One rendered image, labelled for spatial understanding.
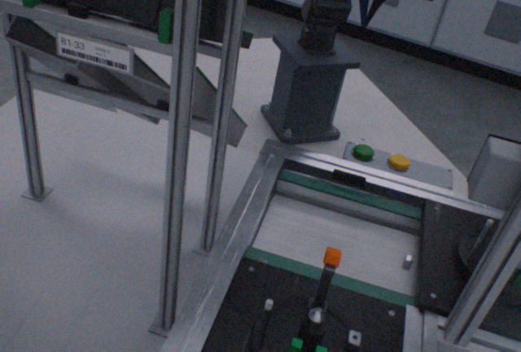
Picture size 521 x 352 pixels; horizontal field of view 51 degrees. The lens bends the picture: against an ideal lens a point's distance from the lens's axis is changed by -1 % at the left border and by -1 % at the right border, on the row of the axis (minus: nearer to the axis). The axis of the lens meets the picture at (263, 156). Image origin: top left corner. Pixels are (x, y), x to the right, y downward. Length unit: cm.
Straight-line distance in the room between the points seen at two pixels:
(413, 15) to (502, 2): 55
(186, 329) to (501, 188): 41
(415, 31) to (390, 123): 254
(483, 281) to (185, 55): 44
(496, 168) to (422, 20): 326
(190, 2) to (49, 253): 55
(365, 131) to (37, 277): 80
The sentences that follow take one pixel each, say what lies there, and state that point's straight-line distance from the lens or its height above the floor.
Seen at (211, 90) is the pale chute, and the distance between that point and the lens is 78.
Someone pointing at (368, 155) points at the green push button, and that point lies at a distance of 106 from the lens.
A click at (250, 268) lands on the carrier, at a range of 79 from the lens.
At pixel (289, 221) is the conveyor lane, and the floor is 92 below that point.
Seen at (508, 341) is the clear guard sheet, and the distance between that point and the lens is 82.
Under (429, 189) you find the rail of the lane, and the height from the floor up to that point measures 96.
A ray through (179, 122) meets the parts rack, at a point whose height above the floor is 123.
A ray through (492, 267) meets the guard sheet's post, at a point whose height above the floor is 111.
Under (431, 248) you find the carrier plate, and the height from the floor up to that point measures 97.
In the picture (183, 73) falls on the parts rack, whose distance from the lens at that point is 56.
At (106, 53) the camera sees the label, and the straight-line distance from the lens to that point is 59.
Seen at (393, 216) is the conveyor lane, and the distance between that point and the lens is 99.
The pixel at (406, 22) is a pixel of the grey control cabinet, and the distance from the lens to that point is 390.
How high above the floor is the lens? 155
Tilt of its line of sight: 36 degrees down
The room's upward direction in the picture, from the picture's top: 10 degrees clockwise
